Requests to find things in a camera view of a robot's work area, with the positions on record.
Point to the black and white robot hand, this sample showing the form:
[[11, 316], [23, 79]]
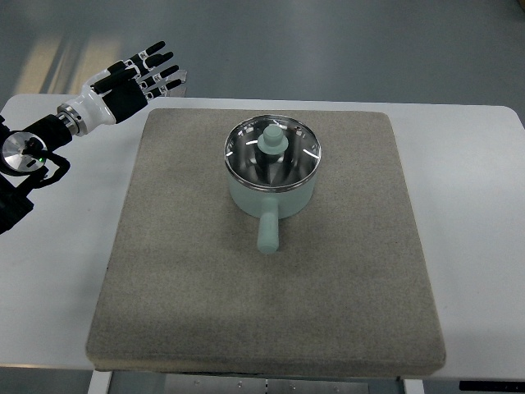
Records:
[[120, 91]]

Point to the glass lid with green knob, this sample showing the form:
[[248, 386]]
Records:
[[272, 153]]

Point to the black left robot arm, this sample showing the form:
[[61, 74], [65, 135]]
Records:
[[29, 160]]

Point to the mint green saucepan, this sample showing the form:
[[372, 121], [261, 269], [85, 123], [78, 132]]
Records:
[[270, 208]]

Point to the grey felt mat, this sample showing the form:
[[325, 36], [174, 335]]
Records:
[[346, 294]]

